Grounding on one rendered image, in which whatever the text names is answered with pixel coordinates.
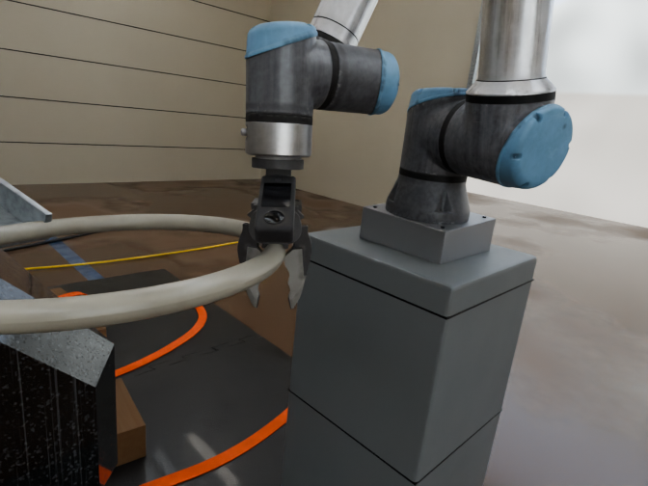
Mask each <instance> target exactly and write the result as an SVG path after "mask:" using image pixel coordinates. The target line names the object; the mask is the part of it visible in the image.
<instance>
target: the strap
mask: <svg viewBox="0 0 648 486"><path fill-rule="evenodd" d="M76 295H88V294H85V293H82V292H78V291H76V292H70V293H67V294H63V295H60V296H58V297H70V296H76ZM195 309H196V310H197V312H198V315H199V318H198V321H197V323H196V324H195V325H194V327H193V328H192V329H191V330H190V331H188V332H187V333H186V334H185V335H183V336H182V337H180V338H178V339H177V340H175V341H174V342H172V343H170V344H169V345H167V346H165V347H163V348H162V349H160V350H158V351H156V352H154V353H152V354H150V355H148V356H146V357H144V358H143V359H141V360H139V361H137V362H135V363H132V364H129V365H126V366H124V367H122V368H119V369H117V370H115V375H116V377H118V376H120V375H123V374H125V373H127V372H129V371H131V370H134V369H136V368H138V367H140V366H142V365H146V364H148V363H150V362H152V361H154V360H156V359H158V358H159V357H161V356H163V355H165V354H167V353H169V352H170V351H172V350H174V349H175V348H177V347H179V345H181V344H182V343H184V342H185V341H187V340H188V339H190V338H191V337H193V336H194V335H195V334H196V333H197V332H198V331H199V330H200V329H201V328H202V327H203V325H204V324H205V322H206V318H207V314H206V311H205V309H204V307H203V306H200V307H197V308H195ZM287 408H288V407H287ZM287 408H286V409H285V410H284V411H283V412H282V413H281V414H279V415H278V416H277V417H276V418H274V419H273V420H272V421H270V422H269V423H268V424H266V425H265V426H264V427H262V428H261V429H260V430H258V431H257V432H256V433H255V434H253V435H252V436H250V437H249V438H247V439H246V440H244V441H243V442H241V443H239V444H238V445H235V446H233V447H232V448H230V449H228V450H226V451H224V452H222V453H220V454H218V455H216V456H214V457H212V458H210V459H208V460H205V461H203V462H201V463H199V464H197V465H194V466H192V467H189V468H187V469H184V470H181V471H178V472H174V473H171V474H168V475H166V476H163V477H160V478H157V479H155V480H152V481H150V482H147V483H145V484H142V485H139V486H174V485H177V484H178V483H181V482H183V481H186V480H189V479H191V478H194V477H197V476H199V475H201V474H204V473H207V472H209V471H212V470H214V469H216V468H218V467H220V466H222V465H224V464H226V463H227V462H229V461H231V460H232V459H234V458H236V457H238V456H240V455H241V454H243V453H245V452H246V451H248V450H249V449H251V448H253V447H254V446H256V445H258V444H259V443H260V442H262V441H263V440H265V439H266V438H267V437H269V436H270V435H271V434H273V433H274V432H275V431H277V430H278V429H279V428H280V427H282V426H283V425H284V424H285V423H286V419H287Z"/></svg>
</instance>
